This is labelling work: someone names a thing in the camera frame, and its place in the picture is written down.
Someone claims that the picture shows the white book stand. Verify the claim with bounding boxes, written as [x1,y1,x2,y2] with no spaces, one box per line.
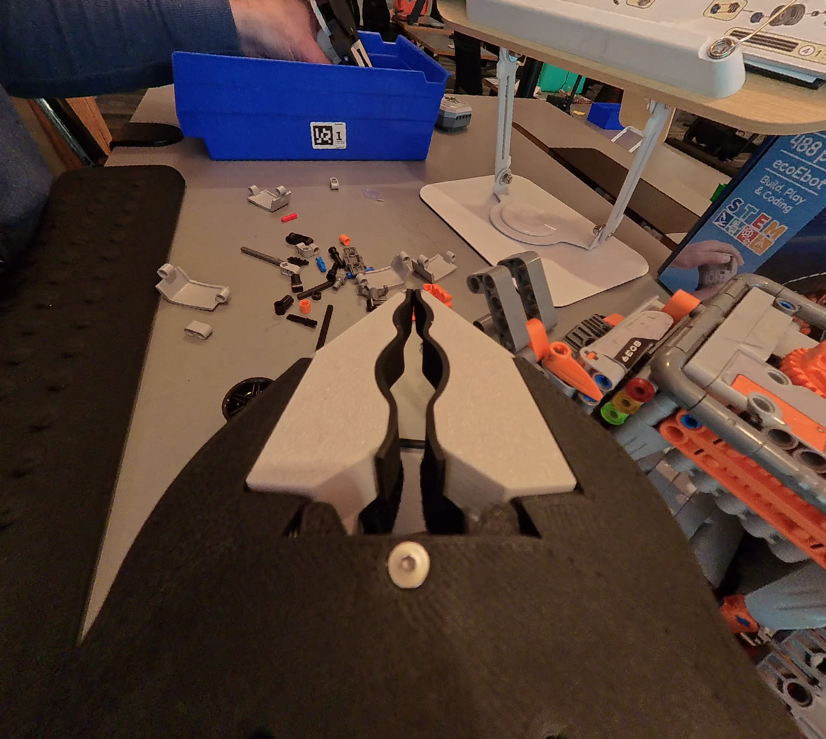
[419,0,826,309]

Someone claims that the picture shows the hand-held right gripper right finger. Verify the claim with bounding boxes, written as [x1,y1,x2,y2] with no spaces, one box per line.
[415,289,576,515]

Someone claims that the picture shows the blue plastic bin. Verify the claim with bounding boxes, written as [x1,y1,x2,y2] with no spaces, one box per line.
[172,31,450,162]

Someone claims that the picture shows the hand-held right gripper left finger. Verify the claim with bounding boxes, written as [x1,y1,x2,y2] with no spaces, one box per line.
[247,290,415,518]

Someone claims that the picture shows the grey orange tracked toy robot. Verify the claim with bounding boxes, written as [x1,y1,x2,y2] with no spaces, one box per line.
[466,250,826,739]

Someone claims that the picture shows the person's left forearm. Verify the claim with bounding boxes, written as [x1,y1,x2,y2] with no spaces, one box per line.
[0,0,243,101]

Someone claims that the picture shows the scattered black toy pins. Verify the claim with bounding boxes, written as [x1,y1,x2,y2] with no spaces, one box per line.
[274,245,388,328]

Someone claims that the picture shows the wooden backboard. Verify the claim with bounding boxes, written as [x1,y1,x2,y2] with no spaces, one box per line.
[438,0,826,136]

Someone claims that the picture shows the dark grey axle pale connector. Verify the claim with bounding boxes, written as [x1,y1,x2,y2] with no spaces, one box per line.
[240,245,301,275]

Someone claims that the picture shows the blue robot kit box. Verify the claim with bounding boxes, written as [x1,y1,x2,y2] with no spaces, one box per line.
[657,129,826,308]

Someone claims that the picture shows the pale grey toy panel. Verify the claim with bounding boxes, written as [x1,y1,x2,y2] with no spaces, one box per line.
[155,263,231,311]
[371,250,414,295]
[247,184,293,212]
[412,250,458,283]

